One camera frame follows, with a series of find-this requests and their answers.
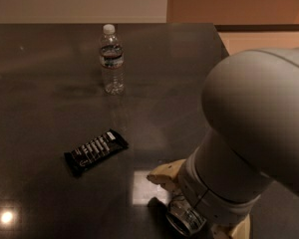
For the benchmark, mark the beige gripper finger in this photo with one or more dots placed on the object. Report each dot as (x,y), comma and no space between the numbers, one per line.
(240,231)
(166,176)

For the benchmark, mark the white green 7up can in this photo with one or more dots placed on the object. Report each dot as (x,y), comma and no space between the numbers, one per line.
(183,218)

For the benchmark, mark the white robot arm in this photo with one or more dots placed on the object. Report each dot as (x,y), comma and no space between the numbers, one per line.
(251,103)

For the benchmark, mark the black snack bar wrapper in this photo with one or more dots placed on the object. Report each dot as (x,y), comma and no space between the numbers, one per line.
(93,152)

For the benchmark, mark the clear plastic water bottle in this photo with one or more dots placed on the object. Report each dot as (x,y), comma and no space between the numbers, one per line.
(112,60)

